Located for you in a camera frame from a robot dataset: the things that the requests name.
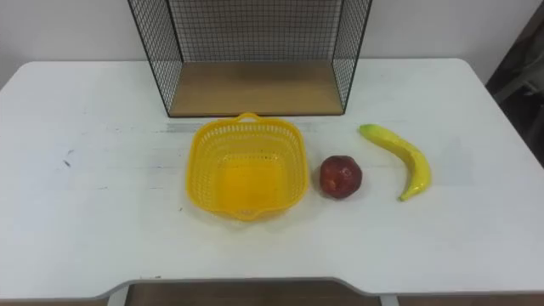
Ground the yellow plastic basket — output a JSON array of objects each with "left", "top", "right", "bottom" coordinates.
[{"left": 185, "top": 111, "right": 309, "bottom": 223}]

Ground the red apple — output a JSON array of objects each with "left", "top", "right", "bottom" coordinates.
[{"left": 319, "top": 155, "right": 364, "bottom": 201}]

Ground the yellow banana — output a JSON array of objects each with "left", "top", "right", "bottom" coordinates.
[{"left": 359, "top": 123, "right": 434, "bottom": 202}]

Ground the white desk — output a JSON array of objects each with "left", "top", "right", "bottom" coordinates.
[{"left": 0, "top": 58, "right": 544, "bottom": 306}]

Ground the black wire mesh shelf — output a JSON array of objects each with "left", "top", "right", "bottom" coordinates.
[{"left": 127, "top": 0, "right": 374, "bottom": 119}]

